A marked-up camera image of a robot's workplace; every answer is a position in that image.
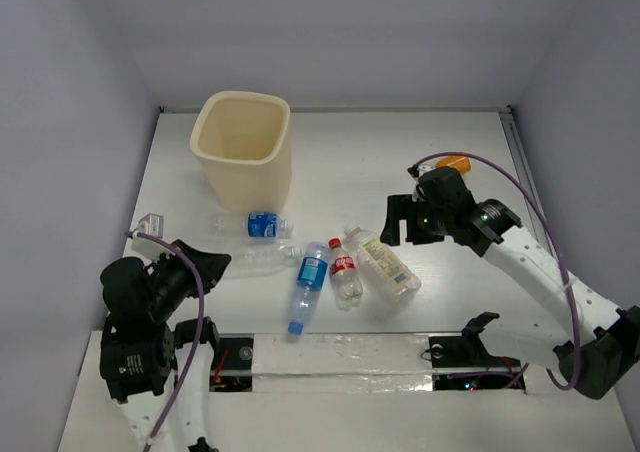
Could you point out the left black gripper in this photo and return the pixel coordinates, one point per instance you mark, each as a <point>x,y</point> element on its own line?
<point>189,267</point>

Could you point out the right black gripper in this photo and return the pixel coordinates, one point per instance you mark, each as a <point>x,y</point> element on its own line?
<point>397,209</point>

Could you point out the clear plastic bottle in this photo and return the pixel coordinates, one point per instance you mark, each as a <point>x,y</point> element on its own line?
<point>259,261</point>

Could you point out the square clear bottle white cap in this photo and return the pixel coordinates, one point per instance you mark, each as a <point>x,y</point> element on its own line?
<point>383,269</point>

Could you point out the clear bottle blue label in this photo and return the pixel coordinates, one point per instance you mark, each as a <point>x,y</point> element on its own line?
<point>252,225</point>

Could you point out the orange drink bottle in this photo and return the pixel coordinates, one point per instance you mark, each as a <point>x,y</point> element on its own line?
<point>460,163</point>

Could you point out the red label cola bottle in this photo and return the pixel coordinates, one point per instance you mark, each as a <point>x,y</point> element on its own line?
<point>344,276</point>

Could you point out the blue cap water bottle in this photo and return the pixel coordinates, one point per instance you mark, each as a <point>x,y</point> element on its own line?
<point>308,287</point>

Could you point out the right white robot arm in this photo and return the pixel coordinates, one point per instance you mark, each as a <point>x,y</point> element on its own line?
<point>597,342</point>

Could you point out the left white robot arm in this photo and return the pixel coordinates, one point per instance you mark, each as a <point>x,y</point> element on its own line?
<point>159,374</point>

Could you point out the beige plastic waste bin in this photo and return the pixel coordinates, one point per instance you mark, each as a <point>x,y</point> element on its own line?
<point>242,142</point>

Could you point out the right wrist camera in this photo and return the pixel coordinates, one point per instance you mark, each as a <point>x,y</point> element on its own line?
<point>416,171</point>

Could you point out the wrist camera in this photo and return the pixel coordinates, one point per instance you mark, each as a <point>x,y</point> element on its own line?
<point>151,224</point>
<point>416,171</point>

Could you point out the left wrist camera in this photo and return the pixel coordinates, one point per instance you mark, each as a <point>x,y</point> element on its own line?
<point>151,224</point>

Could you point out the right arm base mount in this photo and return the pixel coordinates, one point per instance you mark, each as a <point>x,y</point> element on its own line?
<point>460,362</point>

